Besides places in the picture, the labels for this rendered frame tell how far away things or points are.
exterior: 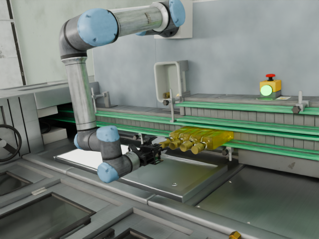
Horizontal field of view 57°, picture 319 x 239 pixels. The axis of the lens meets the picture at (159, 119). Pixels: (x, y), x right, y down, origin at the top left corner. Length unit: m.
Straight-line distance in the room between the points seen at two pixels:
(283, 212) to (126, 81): 1.29
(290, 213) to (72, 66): 0.90
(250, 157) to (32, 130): 1.29
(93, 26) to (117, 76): 1.07
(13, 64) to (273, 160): 4.16
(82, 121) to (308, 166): 0.90
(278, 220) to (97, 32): 0.83
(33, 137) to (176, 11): 1.17
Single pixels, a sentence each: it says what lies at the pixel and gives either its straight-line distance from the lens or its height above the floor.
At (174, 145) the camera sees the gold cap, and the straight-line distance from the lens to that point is 1.24.
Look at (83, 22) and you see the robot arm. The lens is 1.00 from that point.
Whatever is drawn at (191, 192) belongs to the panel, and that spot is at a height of 1.26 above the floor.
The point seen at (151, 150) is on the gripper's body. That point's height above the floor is 1.28.
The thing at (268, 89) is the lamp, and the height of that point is 0.85.
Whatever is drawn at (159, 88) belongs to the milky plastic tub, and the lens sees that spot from 1.68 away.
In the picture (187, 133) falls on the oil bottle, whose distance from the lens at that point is 1.31.
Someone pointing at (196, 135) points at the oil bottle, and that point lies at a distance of 1.28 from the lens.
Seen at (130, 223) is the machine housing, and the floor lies 1.49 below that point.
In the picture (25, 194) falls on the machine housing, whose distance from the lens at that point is 1.45.
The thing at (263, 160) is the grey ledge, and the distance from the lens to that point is 1.38.
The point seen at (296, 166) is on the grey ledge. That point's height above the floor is 0.88.
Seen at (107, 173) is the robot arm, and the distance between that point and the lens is 1.04.
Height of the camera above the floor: 2.07
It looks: 46 degrees down
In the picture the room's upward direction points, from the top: 110 degrees counter-clockwise
